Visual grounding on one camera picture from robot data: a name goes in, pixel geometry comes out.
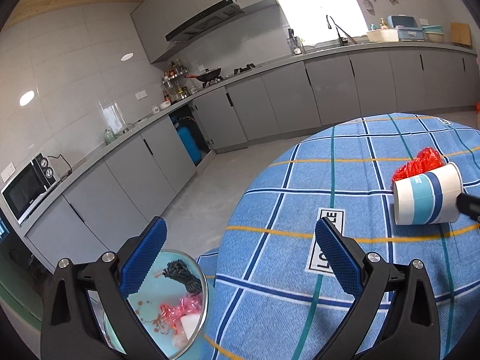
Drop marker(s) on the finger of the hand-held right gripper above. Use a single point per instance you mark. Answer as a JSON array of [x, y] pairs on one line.
[[468, 204]]

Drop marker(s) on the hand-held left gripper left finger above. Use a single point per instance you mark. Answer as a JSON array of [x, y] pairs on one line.
[[144, 258]]

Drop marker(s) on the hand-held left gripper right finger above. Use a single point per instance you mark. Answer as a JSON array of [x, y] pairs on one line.
[[337, 255]]

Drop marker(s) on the white paper cup blue stripes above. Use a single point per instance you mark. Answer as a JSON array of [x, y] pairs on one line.
[[427, 198]]

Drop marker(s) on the light blue patterned bin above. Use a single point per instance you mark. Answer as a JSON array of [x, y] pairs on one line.
[[153, 307]]

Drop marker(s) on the pink plastic wrapper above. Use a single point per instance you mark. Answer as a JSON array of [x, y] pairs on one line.
[[180, 307]]

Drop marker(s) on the white foam net sleeve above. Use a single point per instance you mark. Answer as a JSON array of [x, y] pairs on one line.
[[187, 324]]

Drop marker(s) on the blue plaid tablecloth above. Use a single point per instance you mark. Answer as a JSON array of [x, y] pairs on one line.
[[356, 180]]

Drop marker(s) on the blue water filter tank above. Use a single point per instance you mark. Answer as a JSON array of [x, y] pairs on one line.
[[189, 146]]

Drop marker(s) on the green ceramic jar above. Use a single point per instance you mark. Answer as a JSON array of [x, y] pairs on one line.
[[108, 136]]

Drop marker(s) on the white microwave oven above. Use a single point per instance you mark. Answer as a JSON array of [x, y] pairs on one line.
[[26, 191]]

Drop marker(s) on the white bowls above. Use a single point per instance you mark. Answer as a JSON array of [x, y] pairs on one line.
[[161, 105]]

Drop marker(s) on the grey kitchen base cabinets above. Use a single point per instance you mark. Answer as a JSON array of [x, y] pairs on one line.
[[281, 97]]

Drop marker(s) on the wooden cutting board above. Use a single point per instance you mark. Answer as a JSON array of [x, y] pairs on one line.
[[460, 33]]

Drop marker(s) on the stacked green basins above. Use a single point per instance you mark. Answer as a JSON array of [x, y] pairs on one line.
[[434, 34]]

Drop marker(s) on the metal spice rack with bottles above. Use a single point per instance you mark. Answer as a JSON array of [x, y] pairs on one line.
[[174, 82]]

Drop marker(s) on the blue dish drainer box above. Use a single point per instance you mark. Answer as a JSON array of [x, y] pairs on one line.
[[407, 28]]

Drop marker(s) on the cream plastic basin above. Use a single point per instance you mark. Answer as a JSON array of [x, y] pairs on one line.
[[382, 36]]

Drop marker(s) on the black wok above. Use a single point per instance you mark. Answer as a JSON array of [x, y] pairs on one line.
[[208, 76]]

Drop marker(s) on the soap dispenser bottle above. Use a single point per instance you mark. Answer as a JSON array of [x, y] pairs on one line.
[[381, 24]]

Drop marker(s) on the utensil holder with knives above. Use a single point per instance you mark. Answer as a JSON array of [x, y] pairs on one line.
[[294, 43]]

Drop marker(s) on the black kitchen faucet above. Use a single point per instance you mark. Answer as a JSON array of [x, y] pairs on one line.
[[337, 30]]

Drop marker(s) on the hanging round strainer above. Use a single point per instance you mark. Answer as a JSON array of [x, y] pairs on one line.
[[369, 6]]

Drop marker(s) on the black range hood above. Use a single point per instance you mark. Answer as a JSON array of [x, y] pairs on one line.
[[204, 20]]

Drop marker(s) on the bright kitchen window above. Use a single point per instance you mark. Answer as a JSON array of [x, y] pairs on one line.
[[318, 3]]

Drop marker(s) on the grey upper kitchen cabinets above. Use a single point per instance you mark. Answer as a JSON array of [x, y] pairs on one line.
[[187, 3]]

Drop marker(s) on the white wall switch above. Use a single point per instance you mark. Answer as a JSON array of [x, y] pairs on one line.
[[140, 94]]

